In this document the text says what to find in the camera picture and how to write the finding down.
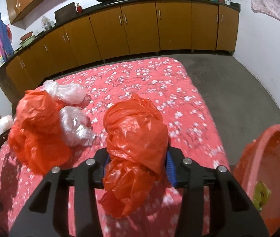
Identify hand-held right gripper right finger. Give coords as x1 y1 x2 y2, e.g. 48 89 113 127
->
166 146 270 237

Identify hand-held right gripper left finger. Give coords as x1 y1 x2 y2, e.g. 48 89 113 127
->
9 148 111 237

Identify red plastic bag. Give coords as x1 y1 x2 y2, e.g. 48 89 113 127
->
98 93 171 219

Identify red plastic basket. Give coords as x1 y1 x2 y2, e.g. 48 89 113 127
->
233 125 280 231

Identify white translucent plastic bag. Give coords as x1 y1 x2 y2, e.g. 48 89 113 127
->
0 115 14 139

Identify clear plastic bag left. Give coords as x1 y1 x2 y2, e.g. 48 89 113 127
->
60 106 97 147

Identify clear plastic bag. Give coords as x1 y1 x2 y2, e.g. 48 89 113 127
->
42 80 87 104
60 106 97 147

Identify orange plastic bag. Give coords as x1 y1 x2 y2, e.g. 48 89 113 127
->
8 89 72 176

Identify red floral tablecloth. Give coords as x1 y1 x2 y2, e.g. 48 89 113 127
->
0 57 230 237

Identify glass jar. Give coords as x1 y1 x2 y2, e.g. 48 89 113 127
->
41 16 52 30

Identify wooden lower cabinets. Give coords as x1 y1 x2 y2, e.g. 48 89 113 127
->
5 0 240 89

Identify dark cutting board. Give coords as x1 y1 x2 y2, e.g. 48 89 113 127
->
54 2 77 21

